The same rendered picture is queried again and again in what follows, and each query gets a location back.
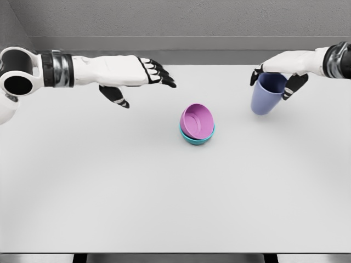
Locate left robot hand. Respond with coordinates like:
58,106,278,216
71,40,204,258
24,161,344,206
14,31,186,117
98,55,177,110

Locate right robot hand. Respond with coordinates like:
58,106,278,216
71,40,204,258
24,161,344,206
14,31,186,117
249,50,309,101

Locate blue cup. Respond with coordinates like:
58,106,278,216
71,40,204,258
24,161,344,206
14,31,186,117
251,72,288,116

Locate pink bowl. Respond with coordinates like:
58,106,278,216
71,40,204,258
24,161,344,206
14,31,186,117
179,102,215,139

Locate teal bowl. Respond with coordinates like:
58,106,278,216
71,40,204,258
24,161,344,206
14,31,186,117
179,122,217,147

